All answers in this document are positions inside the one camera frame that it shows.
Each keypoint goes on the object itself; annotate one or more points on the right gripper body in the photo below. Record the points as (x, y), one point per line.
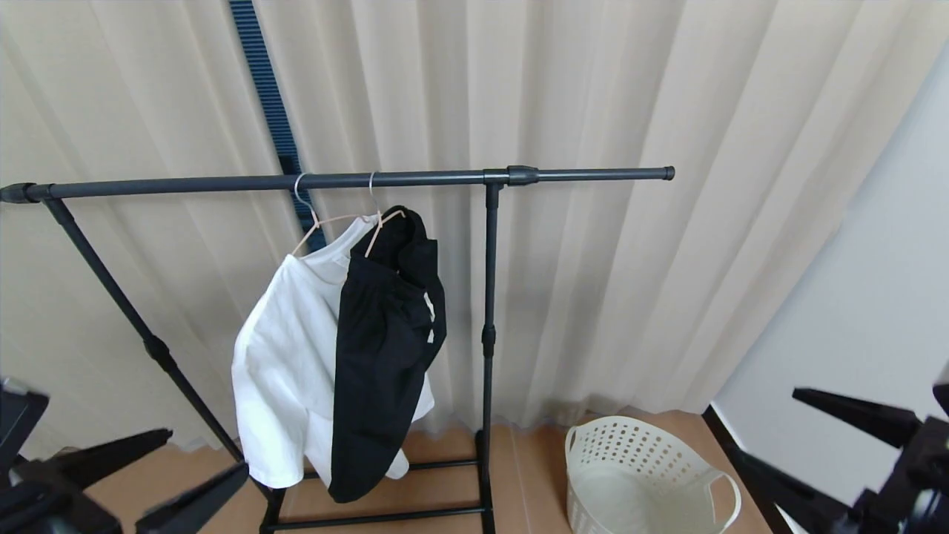
(916, 489)

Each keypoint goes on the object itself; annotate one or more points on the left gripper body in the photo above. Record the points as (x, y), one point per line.
(52, 508)

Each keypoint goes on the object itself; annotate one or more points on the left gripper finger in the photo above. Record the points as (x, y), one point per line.
(111, 456)
(193, 500)

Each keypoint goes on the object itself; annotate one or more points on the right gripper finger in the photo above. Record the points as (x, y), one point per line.
(801, 497)
(867, 419)

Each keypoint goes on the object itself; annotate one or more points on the white printed t-shirt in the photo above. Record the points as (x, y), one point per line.
(289, 356)

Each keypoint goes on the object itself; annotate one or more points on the black garment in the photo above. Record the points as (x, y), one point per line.
(378, 371)

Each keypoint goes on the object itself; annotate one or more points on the pink clothes hanger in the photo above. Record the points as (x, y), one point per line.
(341, 218)
(373, 237)

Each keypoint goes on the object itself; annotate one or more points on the white laundry basket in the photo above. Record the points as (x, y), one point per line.
(630, 452)

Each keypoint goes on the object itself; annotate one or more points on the black clothes rack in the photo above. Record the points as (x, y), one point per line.
(185, 182)

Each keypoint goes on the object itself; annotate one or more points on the beige curtain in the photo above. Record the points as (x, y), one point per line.
(111, 89)
(630, 89)

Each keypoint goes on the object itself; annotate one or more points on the blue ribbed strip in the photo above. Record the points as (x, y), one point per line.
(259, 59)

